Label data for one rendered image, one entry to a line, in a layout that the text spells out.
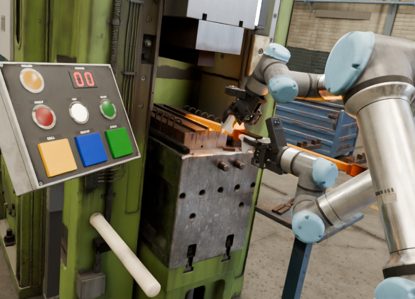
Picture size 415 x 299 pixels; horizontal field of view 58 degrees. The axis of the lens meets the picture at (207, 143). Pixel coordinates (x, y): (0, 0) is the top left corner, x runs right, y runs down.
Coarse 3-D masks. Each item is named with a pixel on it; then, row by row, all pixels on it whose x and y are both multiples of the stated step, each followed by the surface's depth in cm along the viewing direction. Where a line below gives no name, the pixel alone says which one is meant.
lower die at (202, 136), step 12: (156, 120) 148; (192, 120) 145; (168, 132) 141; (180, 132) 134; (192, 132) 134; (204, 132) 137; (216, 132) 140; (192, 144) 135; (204, 144) 139; (216, 144) 142
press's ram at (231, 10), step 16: (176, 0) 123; (192, 0) 118; (208, 0) 122; (224, 0) 125; (240, 0) 129; (256, 0) 133; (176, 16) 124; (192, 16) 120; (208, 16) 124; (224, 16) 127; (240, 16) 131
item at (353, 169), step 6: (288, 144) 149; (306, 150) 143; (318, 156) 138; (324, 156) 138; (336, 162) 133; (342, 162) 133; (342, 168) 132; (348, 168) 130; (354, 168) 130; (360, 168) 128; (366, 168) 127; (348, 174) 130; (354, 174) 130
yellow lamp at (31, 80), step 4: (28, 72) 82; (32, 72) 83; (24, 76) 81; (28, 76) 82; (32, 76) 83; (36, 76) 84; (24, 80) 81; (28, 80) 82; (32, 80) 83; (36, 80) 84; (40, 80) 84; (28, 84) 82; (32, 84) 82; (36, 84) 83; (40, 84) 84; (32, 88) 82; (36, 88) 83
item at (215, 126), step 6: (186, 114) 150; (192, 114) 151; (198, 120) 144; (204, 120) 140; (210, 120) 141; (210, 126) 138; (216, 126) 135; (234, 132) 126; (240, 132) 124; (246, 132) 124; (234, 138) 126; (258, 138) 119
